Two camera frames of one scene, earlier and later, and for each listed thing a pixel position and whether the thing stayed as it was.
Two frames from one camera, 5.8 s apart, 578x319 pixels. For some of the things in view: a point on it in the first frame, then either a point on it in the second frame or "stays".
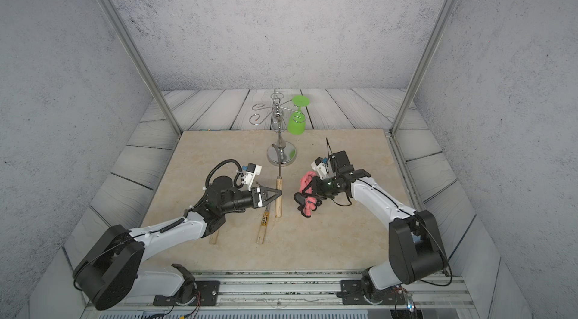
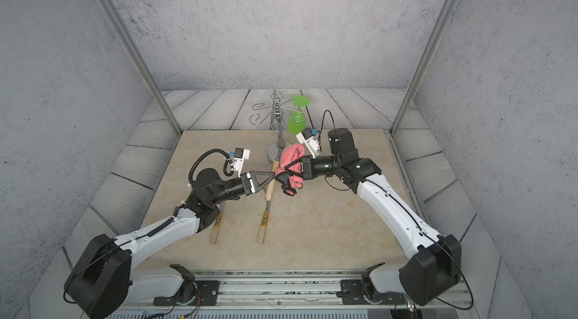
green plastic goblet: x=296 y=121 stays
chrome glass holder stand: x=282 y=153 stays
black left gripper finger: x=269 y=189 to x=262 y=174
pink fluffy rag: x=310 y=202 to x=290 y=154
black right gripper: x=316 y=183 to x=308 y=168
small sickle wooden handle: x=278 y=203 to x=275 y=168
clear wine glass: x=278 y=125 stays
